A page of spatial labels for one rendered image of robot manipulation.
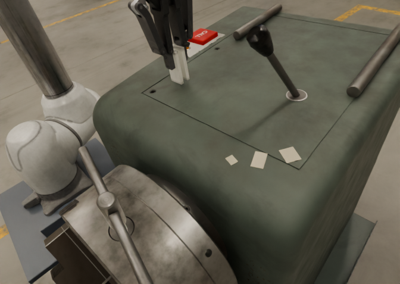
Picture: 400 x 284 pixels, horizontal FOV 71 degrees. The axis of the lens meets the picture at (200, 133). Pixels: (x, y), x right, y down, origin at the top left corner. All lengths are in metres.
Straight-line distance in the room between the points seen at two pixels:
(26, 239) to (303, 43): 1.03
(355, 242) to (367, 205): 0.81
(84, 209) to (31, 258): 0.67
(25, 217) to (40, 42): 0.62
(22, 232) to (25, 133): 0.37
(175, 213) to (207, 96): 0.24
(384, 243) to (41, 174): 1.67
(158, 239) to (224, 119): 0.22
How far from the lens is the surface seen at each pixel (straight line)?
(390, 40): 0.70
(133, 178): 0.45
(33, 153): 0.96
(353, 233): 1.22
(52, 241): 0.49
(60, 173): 1.02
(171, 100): 0.55
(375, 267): 1.81
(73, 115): 1.04
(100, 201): 0.33
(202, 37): 0.74
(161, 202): 0.41
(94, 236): 0.41
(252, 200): 0.39
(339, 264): 1.15
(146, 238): 0.40
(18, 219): 1.23
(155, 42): 0.50
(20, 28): 0.97
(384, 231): 1.93
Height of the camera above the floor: 1.56
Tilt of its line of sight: 42 degrees down
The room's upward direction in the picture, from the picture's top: 10 degrees counter-clockwise
